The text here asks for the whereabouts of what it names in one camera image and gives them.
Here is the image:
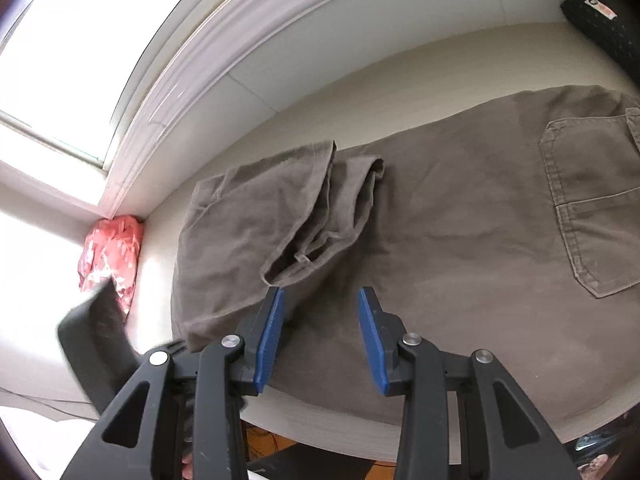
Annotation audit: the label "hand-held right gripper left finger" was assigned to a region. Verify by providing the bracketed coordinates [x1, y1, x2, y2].
[60, 286, 286, 480]

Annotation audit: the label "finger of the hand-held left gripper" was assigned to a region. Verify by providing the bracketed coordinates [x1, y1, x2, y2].
[56, 284, 188, 417]

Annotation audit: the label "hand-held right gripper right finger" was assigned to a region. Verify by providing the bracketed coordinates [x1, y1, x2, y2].
[356, 286, 581, 480]

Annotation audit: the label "brown pants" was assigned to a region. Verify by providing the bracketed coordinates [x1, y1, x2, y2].
[171, 85, 640, 443]

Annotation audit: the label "red floral cloth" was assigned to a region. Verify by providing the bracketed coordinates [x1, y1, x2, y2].
[77, 215, 146, 318]

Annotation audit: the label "dark sneaker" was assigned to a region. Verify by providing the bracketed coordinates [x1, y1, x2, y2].
[574, 429, 628, 456]

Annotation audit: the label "white framed window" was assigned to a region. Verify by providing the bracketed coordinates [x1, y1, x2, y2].
[0, 0, 416, 221]

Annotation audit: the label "black folded garment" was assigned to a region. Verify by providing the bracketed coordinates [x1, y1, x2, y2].
[560, 0, 640, 83]

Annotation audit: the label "thin wall cable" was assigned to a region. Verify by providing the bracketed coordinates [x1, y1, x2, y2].
[0, 386, 101, 418]

